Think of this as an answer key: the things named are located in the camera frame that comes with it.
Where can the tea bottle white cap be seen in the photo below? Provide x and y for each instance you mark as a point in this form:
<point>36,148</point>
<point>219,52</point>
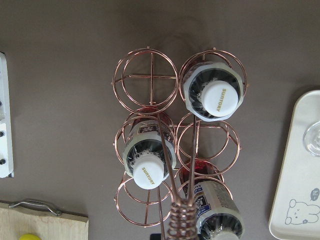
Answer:
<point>213,91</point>

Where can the clear wine glass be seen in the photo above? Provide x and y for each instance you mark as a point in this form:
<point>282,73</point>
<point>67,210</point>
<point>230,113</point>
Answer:
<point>311,139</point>

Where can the wooden cutting board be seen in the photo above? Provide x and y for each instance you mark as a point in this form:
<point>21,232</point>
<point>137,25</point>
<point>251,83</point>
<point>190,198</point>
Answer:
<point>41,220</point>

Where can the cream serving tray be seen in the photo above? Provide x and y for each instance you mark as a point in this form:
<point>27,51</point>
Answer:
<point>295,213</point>

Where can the half lemon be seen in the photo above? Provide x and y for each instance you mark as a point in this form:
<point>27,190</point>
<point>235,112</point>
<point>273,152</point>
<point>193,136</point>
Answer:
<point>29,236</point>

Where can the copper wire bottle basket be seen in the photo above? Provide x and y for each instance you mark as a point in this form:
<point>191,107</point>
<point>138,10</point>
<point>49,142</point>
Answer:
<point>147,77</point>

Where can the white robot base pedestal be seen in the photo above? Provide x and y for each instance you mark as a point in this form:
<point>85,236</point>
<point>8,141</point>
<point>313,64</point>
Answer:
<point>6,144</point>

